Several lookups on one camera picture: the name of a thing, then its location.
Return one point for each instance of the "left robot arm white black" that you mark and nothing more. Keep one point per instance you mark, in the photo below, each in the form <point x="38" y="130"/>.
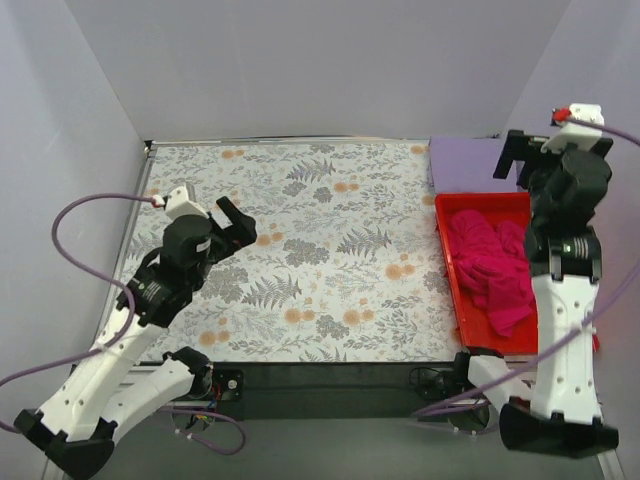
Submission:
<point x="79" y="426"/>

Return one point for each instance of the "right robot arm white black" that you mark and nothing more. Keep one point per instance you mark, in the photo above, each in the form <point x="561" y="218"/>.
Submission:
<point x="560" y="414"/>

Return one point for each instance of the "magenta t shirt in bin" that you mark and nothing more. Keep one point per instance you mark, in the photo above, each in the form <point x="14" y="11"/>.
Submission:
<point x="490" y="263"/>

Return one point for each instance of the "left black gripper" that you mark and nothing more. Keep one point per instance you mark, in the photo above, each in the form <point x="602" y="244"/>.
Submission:
<point x="220" y="235"/>

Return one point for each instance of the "floral table mat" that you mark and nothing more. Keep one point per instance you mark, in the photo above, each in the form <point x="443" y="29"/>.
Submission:
<point x="347" y="265"/>

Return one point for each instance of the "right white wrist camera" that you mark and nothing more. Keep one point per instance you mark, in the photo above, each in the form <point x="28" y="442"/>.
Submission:
<point x="575" y="123"/>

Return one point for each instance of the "red plastic bin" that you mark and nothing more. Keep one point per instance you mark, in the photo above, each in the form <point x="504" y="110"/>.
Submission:
<point x="472" y="322"/>

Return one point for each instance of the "purple t shirt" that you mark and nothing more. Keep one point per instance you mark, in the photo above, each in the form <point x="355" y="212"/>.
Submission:
<point x="466" y="165"/>

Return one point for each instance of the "aluminium frame rail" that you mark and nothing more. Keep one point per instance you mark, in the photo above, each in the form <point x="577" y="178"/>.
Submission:
<point x="153" y="231"/>

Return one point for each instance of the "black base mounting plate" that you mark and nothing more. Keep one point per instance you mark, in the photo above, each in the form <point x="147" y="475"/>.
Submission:
<point x="301" y="391"/>

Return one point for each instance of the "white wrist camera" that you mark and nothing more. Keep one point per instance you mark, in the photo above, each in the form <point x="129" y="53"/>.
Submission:
<point x="575" y="123"/>
<point x="181" y="201"/>

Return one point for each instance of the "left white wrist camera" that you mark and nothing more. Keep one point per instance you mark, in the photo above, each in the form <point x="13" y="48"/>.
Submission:
<point x="181" y="201"/>

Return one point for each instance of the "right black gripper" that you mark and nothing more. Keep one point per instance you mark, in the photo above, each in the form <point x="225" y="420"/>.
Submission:
<point x="530" y="146"/>

